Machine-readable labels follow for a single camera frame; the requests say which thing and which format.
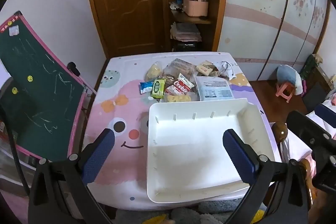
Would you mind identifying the yellow puffed snack packet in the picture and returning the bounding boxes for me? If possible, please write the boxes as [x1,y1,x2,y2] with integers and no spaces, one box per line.
[145,61,162,81]

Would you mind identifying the clear bread packet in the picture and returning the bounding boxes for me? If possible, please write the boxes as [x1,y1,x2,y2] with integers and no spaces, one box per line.
[164,58,196,77]

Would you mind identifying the floral sliding wardrobe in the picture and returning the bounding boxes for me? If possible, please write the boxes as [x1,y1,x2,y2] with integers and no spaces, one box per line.
[218,0,334,83]

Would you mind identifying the wooden corner shelf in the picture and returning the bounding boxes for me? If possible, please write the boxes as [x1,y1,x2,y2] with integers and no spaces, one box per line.
[164,0,229,52]

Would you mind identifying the blue white snack packet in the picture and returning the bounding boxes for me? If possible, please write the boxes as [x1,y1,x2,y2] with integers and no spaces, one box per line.
[139,81,154,94]

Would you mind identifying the stack of folded cloths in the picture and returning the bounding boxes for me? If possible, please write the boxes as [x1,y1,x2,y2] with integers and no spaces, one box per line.
[170,22,202,42]

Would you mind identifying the wooden bedpost knob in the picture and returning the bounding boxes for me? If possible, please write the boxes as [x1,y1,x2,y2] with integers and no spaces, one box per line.
[272,122,288,142]

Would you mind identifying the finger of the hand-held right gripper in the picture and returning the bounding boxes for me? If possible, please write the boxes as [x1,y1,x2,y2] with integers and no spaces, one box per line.
[286,110,334,151]
[314,103,336,139]

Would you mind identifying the green chalkboard with pink frame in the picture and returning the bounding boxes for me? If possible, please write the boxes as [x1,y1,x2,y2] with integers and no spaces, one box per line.
[0,11,97,161]

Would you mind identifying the yellow crispy snack packet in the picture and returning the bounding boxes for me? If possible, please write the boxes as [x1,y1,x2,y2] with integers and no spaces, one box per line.
[160,93,192,103]

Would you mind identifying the beige biscuit packet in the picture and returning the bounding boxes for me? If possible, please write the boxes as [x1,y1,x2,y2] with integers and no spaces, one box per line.
[196,61,214,75]

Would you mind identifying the white plastic tray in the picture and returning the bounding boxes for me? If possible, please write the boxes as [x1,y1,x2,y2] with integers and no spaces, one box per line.
[146,98,276,204]

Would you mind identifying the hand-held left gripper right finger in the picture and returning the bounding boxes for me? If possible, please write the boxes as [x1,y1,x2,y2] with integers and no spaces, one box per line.
[223,129,313,224]

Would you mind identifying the black cable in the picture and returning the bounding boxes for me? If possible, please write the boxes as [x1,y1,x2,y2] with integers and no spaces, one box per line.
[0,106,30,195]

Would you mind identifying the red cookie packet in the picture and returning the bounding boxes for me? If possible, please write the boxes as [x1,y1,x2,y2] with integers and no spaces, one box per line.
[165,73,195,96]

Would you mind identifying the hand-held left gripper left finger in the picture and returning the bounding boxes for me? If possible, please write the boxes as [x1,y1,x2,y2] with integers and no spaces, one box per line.
[28,128,116,224]

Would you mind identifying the large pale blue packet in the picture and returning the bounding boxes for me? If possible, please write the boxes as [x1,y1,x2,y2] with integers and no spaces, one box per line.
[196,76,234,101]

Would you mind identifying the wooden bed footboard post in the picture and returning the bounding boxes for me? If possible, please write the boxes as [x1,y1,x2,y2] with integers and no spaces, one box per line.
[299,158,315,205]

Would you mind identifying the brown wooden door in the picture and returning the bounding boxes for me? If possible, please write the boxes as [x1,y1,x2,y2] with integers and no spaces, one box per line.
[83,0,168,59]

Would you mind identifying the blue plush cushion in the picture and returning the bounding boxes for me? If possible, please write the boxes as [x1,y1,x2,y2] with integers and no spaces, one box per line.
[276,65,302,95]

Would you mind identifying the green bag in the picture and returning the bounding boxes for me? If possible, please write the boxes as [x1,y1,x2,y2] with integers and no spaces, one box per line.
[299,54,323,80]

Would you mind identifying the cartoon printed tablecloth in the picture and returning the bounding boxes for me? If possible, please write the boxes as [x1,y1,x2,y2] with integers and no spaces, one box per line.
[67,51,282,211]

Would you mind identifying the black easel clamp knob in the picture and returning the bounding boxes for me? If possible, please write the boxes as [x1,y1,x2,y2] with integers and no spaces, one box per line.
[67,62,80,77]

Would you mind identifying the small toy figures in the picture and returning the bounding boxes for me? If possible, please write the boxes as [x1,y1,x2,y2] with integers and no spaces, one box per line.
[169,0,184,12]

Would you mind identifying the black box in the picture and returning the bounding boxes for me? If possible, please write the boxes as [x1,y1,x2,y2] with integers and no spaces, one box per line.
[175,42,201,52]

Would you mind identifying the green snack packet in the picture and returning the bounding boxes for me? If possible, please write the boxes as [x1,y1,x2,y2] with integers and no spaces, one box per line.
[150,78,166,98]

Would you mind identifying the pink plastic stool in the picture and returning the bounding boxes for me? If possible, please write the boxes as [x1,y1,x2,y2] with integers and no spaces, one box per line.
[276,82,296,103]

